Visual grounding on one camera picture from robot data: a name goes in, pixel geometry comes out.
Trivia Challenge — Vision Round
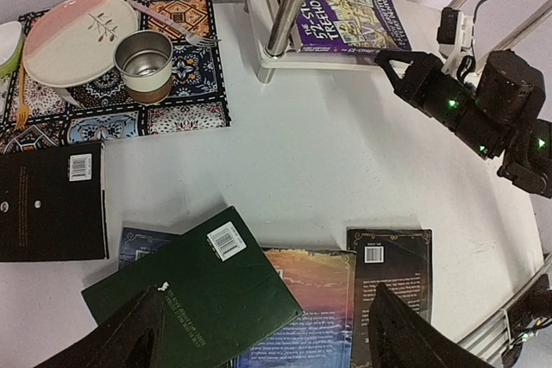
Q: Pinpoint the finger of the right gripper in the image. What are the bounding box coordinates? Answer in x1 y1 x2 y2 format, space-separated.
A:
373 48 415 93

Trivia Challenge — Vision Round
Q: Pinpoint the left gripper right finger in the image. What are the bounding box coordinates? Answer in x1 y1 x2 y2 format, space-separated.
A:
368 283 489 368

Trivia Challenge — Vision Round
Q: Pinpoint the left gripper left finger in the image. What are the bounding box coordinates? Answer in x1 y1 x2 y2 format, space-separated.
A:
39 288 165 368

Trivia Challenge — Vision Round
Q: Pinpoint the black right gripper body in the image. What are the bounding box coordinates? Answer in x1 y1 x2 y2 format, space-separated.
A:
396 52 505 157

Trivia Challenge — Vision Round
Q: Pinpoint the black paperback book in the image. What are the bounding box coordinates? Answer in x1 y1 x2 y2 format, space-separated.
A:
347 228 433 367

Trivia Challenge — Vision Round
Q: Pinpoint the dark blue paperback book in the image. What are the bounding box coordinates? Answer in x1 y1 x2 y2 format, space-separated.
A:
117 227 179 271

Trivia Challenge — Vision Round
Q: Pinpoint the blue orange paperback book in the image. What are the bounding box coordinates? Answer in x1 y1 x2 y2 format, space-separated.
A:
231 248 356 368

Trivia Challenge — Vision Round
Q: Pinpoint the dark green hardcover book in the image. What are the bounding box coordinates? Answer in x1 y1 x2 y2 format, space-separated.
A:
82 207 303 367

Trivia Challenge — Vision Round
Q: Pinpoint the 52-Storey Treehouse book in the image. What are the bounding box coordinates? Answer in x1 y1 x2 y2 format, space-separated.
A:
289 0 411 56

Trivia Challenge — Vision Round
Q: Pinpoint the black notebook with barcode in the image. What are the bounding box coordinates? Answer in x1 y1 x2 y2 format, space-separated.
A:
1 142 109 262

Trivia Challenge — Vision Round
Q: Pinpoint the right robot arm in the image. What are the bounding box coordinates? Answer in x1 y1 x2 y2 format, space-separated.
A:
375 50 551 198

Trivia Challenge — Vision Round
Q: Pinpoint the white two-tier shelf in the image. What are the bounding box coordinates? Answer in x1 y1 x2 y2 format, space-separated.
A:
243 0 552 84

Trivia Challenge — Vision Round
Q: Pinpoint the silver fork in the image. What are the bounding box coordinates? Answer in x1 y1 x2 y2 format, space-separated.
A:
126 0 220 47

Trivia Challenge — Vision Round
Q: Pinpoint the patterned placemat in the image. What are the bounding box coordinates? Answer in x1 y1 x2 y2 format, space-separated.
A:
1 14 231 153

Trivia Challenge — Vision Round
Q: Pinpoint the gold fork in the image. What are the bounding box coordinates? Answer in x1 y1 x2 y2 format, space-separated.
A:
16 59 29 130

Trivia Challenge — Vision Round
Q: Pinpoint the glass cup with brown band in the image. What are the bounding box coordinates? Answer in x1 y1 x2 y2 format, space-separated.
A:
113 30 173 105

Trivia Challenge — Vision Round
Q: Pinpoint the white pink plate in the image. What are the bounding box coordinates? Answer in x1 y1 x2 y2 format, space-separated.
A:
22 0 139 89

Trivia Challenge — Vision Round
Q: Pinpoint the green bowl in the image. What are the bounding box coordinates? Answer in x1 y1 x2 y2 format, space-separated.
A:
0 21 24 78

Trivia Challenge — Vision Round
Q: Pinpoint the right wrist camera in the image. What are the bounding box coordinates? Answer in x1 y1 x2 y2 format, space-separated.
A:
436 7 474 58

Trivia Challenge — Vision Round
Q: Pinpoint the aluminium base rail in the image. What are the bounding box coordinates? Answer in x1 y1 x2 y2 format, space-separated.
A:
458 254 551 367

